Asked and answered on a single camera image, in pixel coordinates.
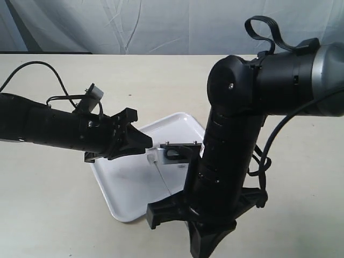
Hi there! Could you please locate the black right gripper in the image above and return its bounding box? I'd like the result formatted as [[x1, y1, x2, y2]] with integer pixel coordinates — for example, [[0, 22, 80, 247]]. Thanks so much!
[[146, 188, 267, 257]]

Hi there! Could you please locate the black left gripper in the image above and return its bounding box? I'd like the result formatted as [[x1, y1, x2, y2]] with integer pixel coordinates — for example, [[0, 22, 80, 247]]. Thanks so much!
[[84, 107, 153, 163]]

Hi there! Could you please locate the thin metal skewer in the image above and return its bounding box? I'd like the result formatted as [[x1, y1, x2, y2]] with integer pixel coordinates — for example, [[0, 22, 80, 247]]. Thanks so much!
[[153, 161, 171, 196]]

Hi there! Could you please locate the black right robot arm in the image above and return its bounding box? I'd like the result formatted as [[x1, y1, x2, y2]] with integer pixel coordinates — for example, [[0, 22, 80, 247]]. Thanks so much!
[[147, 43, 343, 257]]

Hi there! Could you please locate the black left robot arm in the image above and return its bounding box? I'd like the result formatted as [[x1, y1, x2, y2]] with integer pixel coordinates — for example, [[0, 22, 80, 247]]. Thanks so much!
[[1, 93, 153, 163]]

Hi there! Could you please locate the white plastic tray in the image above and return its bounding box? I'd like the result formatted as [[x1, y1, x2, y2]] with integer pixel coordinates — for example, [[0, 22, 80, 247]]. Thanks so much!
[[91, 112, 205, 223]]

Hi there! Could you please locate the grey fabric backdrop curtain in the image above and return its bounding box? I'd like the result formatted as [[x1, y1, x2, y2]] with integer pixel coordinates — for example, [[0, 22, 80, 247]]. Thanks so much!
[[1, 1, 343, 55]]

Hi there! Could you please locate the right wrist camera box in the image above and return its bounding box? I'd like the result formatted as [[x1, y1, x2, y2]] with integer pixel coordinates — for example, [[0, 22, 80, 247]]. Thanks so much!
[[157, 141, 202, 164]]

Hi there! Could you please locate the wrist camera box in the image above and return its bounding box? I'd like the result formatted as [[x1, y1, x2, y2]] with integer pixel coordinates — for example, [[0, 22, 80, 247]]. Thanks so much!
[[73, 83, 104, 113], [157, 141, 202, 164]]

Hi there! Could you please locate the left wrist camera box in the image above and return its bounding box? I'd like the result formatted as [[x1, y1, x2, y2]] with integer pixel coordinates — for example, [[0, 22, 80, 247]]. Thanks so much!
[[73, 83, 104, 113]]

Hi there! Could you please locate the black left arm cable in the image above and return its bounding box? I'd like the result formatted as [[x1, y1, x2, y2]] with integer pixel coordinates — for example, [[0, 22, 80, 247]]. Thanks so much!
[[0, 61, 105, 119]]

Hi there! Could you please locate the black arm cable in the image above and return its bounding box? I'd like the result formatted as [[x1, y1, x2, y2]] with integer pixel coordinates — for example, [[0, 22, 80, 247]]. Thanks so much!
[[248, 90, 344, 194], [0, 61, 105, 119]]

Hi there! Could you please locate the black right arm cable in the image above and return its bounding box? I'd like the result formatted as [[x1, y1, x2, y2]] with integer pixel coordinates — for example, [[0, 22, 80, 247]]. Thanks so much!
[[248, 90, 344, 194]]

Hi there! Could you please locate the black flat ribbon strap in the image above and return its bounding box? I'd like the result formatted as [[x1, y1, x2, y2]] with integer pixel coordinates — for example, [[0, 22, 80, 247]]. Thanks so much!
[[245, 16, 320, 52]]

